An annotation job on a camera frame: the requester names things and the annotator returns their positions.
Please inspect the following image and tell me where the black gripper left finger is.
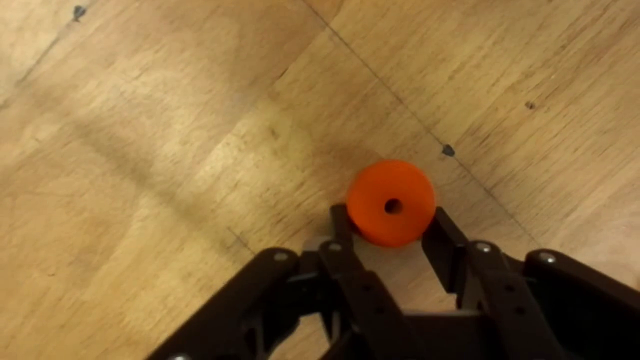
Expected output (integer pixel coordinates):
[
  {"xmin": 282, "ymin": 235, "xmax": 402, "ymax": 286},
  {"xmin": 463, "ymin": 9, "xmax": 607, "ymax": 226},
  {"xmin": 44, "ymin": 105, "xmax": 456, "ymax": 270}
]
[{"xmin": 328, "ymin": 205, "xmax": 356, "ymax": 254}]

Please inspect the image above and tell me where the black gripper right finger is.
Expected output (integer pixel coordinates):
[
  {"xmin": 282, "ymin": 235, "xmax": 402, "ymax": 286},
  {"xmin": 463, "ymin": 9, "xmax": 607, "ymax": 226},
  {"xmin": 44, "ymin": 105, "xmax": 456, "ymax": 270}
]
[{"xmin": 422, "ymin": 207, "xmax": 469, "ymax": 295}]

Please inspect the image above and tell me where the orange ring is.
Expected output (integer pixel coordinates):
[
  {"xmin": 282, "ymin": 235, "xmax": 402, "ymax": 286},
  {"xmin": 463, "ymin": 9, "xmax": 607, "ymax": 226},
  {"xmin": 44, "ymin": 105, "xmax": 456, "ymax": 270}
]
[{"xmin": 345, "ymin": 159, "xmax": 439, "ymax": 250}]

